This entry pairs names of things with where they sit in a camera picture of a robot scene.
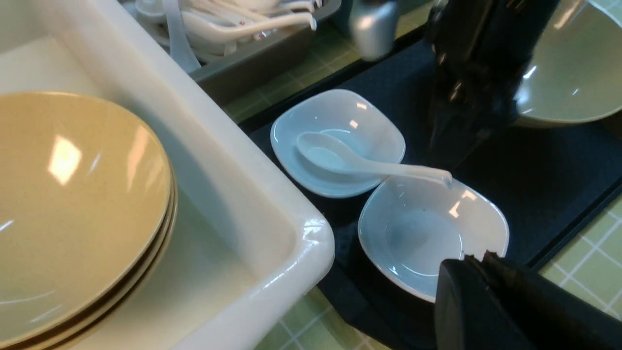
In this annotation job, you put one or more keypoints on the top tan bowl in stack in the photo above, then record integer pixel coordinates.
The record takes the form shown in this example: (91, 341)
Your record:
(85, 186)

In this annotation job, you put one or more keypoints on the white soup spoon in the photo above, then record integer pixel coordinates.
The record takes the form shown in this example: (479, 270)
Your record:
(333, 155)

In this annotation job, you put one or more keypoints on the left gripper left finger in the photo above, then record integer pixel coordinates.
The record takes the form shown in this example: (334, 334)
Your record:
(468, 316)

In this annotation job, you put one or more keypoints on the tan noodle bowl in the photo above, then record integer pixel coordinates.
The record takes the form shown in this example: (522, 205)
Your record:
(575, 74)

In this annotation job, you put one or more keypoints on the pile of white soup spoons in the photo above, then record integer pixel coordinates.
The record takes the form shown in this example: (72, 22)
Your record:
(217, 28)

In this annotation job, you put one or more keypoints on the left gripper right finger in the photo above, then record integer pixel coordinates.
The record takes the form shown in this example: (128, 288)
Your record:
(549, 316)

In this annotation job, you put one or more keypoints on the tan bowl in stack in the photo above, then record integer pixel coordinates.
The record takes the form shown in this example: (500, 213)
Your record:
(58, 333)
(85, 186)
(172, 233)

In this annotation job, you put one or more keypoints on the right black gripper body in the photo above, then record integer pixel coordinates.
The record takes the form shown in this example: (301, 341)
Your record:
(482, 50)

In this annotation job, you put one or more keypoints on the large white plastic tub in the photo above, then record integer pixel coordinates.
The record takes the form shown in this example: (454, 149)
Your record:
(247, 244)

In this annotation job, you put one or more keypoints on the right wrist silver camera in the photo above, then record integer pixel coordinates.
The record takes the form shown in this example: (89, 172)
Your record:
(372, 26)

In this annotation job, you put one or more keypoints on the white square dish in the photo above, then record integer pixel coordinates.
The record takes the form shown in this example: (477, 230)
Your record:
(409, 226)
(345, 115)

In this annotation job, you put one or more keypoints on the grey plastic spoon bin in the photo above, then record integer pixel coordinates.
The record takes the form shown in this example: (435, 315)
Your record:
(238, 73)

